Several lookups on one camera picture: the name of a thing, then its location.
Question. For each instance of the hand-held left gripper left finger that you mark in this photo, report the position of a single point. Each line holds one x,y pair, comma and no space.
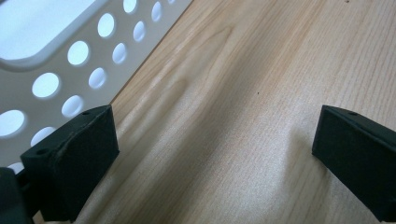
71,168

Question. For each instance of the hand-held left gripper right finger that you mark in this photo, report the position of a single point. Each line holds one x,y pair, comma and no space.
358,155

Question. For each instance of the white perforated plastic basket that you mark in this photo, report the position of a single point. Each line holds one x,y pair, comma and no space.
62,81

